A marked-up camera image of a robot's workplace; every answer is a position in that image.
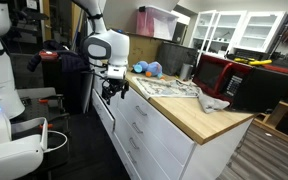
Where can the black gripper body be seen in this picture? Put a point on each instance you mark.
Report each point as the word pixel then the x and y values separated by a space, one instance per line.
pixel 114 86

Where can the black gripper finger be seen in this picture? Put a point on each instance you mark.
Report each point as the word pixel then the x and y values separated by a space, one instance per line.
pixel 124 90
pixel 106 96

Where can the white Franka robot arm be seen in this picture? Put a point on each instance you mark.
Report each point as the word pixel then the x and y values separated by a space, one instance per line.
pixel 110 43

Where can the white drawer cabinet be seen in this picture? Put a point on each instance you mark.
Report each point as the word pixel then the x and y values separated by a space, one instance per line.
pixel 217 156

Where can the blue plush toy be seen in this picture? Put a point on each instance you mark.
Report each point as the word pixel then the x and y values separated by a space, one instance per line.
pixel 152 69

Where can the black storage cabinet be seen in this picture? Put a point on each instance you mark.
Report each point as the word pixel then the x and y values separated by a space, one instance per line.
pixel 67 90

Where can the white patterned cloth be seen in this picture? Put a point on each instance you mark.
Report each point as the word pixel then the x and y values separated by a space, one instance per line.
pixel 165 88

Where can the brown cardboard panel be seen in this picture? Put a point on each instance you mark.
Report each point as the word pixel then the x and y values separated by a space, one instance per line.
pixel 144 50

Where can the dark jacket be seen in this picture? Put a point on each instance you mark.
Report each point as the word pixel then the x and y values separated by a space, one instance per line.
pixel 70 60

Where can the dark grey fabric bin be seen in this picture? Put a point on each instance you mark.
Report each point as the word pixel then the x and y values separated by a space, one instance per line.
pixel 175 58

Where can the silver metal cup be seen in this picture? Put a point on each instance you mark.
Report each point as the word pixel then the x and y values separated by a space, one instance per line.
pixel 185 71

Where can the pink plastic storage bin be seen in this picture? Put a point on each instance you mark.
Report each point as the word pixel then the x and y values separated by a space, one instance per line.
pixel 154 23

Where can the grey metal work table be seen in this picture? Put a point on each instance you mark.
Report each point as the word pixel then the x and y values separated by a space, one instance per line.
pixel 34 106

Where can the grey crumpled rag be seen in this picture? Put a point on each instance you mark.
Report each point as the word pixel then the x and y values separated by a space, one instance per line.
pixel 212 103

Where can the yellow black tool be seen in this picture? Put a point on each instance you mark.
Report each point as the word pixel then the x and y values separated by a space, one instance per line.
pixel 254 62

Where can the red black microwave oven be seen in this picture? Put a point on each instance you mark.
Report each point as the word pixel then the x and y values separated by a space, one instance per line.
pixel 260 90

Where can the white glass door cabinet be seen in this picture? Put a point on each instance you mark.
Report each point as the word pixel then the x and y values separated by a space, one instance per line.
pixel 260 31

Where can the wooden shelf unit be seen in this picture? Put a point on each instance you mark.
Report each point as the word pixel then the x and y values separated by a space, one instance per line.
pixel 284 110

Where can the white wall plate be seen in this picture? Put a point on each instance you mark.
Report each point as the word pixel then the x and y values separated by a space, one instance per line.
pixel 31 4

